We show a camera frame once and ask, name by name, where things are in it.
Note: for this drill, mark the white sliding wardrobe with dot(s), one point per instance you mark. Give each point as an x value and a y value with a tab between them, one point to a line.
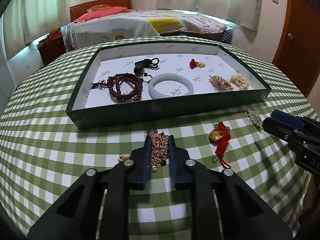
6	67

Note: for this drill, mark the white jade bangle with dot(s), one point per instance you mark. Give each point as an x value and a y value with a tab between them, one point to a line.
152	86

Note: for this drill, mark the pink pillow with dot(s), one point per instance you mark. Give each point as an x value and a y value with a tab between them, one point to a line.
100	15

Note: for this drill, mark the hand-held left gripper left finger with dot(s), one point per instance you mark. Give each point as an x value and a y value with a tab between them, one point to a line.
147	160

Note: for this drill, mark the red box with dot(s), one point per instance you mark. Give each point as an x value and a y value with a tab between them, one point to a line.
55	37

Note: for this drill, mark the wooden bed headboard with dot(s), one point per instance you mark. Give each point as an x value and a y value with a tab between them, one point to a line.
100	2

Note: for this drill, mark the small red cushion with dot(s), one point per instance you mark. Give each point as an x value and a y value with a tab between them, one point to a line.
98	8

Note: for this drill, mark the small gold trinket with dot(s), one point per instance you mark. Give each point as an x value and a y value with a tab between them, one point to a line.
123	158

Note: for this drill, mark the dark wooden nightstand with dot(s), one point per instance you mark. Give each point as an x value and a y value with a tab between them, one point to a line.
51	50

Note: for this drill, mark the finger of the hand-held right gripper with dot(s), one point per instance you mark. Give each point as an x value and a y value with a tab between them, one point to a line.
277	127
287	118

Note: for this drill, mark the small red gold charm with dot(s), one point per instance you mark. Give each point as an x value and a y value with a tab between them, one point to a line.
193	63

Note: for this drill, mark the crystal brooch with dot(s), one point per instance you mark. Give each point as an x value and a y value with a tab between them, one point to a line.
255	118

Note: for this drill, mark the blue plaid bed sheet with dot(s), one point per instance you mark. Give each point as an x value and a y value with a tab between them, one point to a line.
200	33

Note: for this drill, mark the red knot tassel charm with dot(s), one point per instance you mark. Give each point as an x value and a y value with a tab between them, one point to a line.
215	135

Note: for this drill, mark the bed with patterned cover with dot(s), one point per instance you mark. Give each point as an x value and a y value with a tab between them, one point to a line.
130	26

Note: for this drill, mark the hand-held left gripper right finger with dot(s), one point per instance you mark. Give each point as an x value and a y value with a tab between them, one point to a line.
172	160

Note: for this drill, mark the brown wooden door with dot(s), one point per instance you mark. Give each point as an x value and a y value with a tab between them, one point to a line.
300	30

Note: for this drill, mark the green checked tablecloth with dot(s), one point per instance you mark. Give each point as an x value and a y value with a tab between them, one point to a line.
50	120

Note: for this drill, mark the green shallow cardboard box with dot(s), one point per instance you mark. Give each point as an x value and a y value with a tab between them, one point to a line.
140	52

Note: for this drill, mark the metal door knob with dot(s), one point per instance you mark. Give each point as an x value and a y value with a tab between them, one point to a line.
290	36

